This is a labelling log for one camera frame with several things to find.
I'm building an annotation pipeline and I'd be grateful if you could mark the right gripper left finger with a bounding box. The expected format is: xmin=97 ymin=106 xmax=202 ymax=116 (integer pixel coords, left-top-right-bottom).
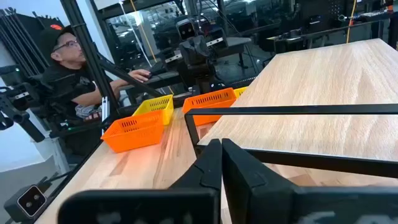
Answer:
xmin=57 ymin=139 xmax=223 ymax=224

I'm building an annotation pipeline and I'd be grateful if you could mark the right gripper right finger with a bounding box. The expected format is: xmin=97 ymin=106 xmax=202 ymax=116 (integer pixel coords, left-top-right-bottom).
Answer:
xmin=221 ymin=138 xmax=398 ymax=224

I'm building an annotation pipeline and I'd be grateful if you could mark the orange plastic basket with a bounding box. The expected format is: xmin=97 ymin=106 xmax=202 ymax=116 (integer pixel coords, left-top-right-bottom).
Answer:
xmin=101 ymin=110 xmax=166 ymax=154
xmin=182 ymin=87 xmax=238 ymax=126

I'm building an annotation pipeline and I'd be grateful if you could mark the yellow plastic basket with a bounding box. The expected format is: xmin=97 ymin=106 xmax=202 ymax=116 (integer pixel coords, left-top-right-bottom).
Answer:
xmin=132 ymin=94 xmax=175 ymax=126
xmin=233 ymin=86 xmax=249 ymax=99

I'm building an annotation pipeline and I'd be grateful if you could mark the black plastic basket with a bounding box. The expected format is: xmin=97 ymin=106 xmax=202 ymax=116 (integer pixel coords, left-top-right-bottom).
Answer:
xmin=116 ymin=104 xmax=141 ymax=118

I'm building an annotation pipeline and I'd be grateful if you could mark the black background table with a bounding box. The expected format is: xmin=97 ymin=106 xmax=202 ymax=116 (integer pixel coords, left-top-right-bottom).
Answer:
xmin=214 ymin=36 xmax=252 ymax=69

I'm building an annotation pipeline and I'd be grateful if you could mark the person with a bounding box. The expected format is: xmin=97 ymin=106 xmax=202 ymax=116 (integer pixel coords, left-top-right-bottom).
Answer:
xmin=39 ymin=24 xmax=152 ymax=125

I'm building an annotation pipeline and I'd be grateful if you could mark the black folded stand bundle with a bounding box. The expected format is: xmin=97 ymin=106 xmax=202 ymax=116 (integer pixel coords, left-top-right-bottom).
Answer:
xmin=0 ymin=7 xmax=50 ymax=77

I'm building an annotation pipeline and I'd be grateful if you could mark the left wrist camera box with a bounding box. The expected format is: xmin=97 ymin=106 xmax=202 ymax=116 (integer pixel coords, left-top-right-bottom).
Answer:
xmin=176 ymin=18 xmax=200 ymax=40

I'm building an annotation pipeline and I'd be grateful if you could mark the yellow cable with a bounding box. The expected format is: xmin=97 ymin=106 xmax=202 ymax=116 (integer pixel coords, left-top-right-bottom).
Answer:
xmin=346 ymin=0 xmax=356 ymax=44
xmin=129 ymin=0 xmax=158 ymax=63

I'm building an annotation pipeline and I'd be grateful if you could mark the black aluminium rig frame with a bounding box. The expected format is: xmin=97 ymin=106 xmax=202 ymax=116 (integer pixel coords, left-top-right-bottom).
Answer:
xmin=60 ymin=0 xmax=164 ymax=131

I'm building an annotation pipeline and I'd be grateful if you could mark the wooden shelf black metal frame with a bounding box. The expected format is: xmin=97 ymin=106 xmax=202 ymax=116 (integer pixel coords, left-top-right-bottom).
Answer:
xmin=184 ymin=38 xmax=398 ymax=180

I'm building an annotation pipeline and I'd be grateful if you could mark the black two-lens camera box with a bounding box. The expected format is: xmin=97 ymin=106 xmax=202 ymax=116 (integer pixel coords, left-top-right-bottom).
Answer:
xmin=3 ymin=184 xmax=52 ymax=223

